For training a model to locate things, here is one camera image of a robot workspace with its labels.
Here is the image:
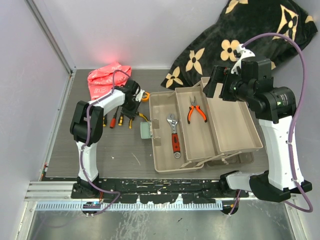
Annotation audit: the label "vertical aluminium corner post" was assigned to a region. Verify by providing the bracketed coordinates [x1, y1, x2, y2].
[24, 0, 76, 75]

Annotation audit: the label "yellow handled long nose pliers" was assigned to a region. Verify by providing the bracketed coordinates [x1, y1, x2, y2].
[128, 112, 150, 130]

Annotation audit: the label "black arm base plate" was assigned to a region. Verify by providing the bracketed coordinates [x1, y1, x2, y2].
[71, 178, 238, 204]

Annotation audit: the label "yellow tape measure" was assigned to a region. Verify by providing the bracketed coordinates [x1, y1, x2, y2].
[141, 91, 150, 102]

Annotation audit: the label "red black screwdriver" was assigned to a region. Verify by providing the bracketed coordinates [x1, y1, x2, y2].
[109, 106, 119, 129]

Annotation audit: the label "orange handled adjustable wrench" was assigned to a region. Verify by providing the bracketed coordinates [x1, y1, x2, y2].
[166, 113, 181, 159]

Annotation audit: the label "black floral plush blanket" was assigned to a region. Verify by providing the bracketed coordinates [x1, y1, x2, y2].
[160, 0, 318, 90]

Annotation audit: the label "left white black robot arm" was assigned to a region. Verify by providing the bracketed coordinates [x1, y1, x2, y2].
[70, 78, 144, 198]

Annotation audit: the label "translucent brown plastic toolbox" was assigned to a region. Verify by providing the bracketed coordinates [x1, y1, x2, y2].
[149, 77, 263, 174]

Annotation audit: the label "yellow black screwdriver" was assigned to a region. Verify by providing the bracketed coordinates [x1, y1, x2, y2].
[118, 112, 124, 126]
[102, 115, 108, 127]

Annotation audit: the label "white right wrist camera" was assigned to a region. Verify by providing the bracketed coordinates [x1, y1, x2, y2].
[230, 43, 256, 75]

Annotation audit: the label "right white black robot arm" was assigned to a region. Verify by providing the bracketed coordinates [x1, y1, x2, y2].
[203, 63, 313, 203]

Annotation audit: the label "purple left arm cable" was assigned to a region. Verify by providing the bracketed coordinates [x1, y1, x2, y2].
[77, 69, 133, 217]

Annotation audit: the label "white slotted cable duct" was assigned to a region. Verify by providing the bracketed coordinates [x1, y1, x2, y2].
[35, 200, 223, 211]

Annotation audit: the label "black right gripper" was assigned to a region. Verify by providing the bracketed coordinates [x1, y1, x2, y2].
[202, 64, 253, 103]

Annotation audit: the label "grey green toolbox latch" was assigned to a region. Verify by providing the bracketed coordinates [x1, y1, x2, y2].
[140, 121, 153, 140]

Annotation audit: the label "pink printed cloth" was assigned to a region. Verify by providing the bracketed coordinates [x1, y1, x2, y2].
[87, 62, 132, 100]

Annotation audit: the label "aluminium frame rail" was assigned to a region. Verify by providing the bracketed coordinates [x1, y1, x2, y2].
[23, 181, 298, 201]

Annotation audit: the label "orange handled small pliers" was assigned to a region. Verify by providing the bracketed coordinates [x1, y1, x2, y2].
[186, 95, 208, 125]

